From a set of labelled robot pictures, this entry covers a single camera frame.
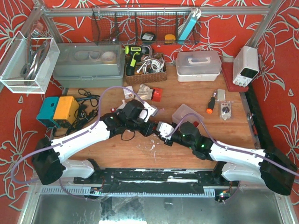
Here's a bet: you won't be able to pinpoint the white peg board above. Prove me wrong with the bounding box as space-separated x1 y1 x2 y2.
110 99 127 114

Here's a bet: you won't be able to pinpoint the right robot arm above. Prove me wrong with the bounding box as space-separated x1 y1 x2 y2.
157 122 297 196

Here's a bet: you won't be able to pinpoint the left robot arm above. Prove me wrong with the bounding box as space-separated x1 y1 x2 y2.
31 100 158 185

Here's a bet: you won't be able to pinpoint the clear plastic spring bin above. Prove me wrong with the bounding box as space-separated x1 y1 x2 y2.
172 104 205 128

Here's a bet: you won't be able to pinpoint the red spring in bin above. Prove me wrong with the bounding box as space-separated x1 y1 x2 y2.
193 121 199 127

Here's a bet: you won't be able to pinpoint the beige work glove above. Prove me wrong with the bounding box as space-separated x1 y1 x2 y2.
137 84 154 100

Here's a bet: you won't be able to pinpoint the red plastic block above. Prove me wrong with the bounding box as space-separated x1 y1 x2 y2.
152 87 163 102

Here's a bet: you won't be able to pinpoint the white power adapter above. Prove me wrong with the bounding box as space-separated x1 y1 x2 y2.
123 86 135 99

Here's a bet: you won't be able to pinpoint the wicker basket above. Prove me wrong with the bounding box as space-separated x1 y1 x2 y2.
124 53 167 85

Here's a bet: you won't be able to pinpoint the packaged dial gauge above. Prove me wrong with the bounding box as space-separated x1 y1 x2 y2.
219 101 234 121

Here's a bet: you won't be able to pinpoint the small metal plate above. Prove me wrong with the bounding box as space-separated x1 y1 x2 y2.
216 89 226 102

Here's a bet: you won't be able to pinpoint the yellow box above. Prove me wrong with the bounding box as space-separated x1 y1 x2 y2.
53 96 79 128

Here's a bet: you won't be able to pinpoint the white lidded storage box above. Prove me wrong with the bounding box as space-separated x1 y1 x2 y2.
176 50 222 82

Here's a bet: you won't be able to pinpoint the grey plastic toolbox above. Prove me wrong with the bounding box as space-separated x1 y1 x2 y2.
53 43 125 88

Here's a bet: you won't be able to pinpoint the yellow tape measure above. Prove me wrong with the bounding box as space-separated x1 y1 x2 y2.
164 34 176 44

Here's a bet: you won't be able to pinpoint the red mat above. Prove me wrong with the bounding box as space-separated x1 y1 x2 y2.
221 61 249 92

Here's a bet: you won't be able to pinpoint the teal box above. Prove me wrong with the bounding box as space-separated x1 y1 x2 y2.
36 97 60 128

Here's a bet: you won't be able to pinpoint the white power supply unit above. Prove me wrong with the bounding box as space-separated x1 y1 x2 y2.
232 46 259 87

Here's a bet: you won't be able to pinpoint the blue white book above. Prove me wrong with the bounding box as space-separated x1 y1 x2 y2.
178 8 202 44

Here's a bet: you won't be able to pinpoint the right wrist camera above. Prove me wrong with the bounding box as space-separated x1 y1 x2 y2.
156 122 174 138

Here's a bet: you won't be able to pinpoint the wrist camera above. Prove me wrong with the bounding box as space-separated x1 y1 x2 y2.
156 122 174 138
139 101 158 122

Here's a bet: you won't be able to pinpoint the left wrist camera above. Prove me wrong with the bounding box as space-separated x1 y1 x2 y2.
139 101 158 122

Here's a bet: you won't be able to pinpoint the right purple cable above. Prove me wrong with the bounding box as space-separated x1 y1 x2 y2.
165 113 299 203

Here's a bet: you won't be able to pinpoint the purple cable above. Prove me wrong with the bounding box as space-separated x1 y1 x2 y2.
10 85 147 201
165 113 299 203

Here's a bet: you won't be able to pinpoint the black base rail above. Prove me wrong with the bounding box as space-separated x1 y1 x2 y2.
73 168 230 195

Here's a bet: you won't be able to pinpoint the orange handled screwdriver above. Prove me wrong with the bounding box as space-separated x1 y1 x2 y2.
206 92 217 114

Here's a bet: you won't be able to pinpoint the black power cable bundle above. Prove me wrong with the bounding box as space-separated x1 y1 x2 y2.
52 88 102 136

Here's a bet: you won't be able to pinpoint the white cables in basket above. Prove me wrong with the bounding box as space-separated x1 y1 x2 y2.
137 58 165 74

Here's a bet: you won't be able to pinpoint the green cordless drill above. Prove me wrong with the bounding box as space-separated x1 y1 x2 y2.
125 45 151 76

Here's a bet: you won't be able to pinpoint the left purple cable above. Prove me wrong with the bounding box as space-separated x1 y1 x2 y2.
10 85 147 201

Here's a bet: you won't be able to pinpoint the black wire shelf basket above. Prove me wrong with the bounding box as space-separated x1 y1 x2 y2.
91 3 201 45

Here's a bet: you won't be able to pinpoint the clear acrylic wall bin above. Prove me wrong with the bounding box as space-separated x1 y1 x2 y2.
0 31 60 94

